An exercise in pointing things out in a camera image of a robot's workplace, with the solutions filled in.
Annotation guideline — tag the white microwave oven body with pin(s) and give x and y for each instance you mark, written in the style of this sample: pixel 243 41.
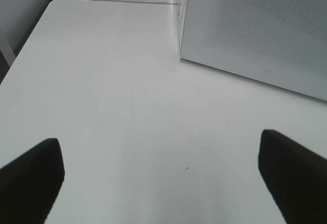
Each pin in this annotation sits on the white microwave oven body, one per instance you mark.
pixel 180 7

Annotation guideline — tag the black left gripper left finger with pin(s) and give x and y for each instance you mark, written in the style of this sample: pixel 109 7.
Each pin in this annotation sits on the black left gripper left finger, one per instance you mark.
pixel 30 183

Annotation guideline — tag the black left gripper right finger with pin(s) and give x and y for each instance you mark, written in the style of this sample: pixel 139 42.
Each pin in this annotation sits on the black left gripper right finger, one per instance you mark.
pixel 295 177

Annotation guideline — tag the white microwave door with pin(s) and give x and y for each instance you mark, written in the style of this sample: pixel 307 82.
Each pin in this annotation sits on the white microwave door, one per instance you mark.
pixel 279 42

